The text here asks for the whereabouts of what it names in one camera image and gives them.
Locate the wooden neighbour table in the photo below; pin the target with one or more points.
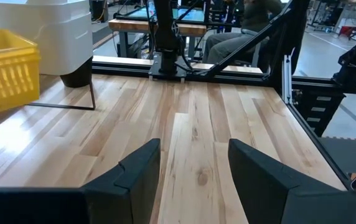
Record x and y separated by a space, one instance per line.
140 25

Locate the yellow plastic basket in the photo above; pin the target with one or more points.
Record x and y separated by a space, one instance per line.
7 71

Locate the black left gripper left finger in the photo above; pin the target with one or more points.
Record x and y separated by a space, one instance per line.
125 193

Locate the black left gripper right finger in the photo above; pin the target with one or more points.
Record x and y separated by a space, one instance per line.
268 193

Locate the black aluminium table frame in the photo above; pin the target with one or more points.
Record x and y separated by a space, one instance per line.
252 81

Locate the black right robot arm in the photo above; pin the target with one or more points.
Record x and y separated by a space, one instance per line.
165 37

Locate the person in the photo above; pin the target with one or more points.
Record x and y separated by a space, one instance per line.
227 46

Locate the black plant pot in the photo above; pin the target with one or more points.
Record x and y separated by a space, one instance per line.
76 76

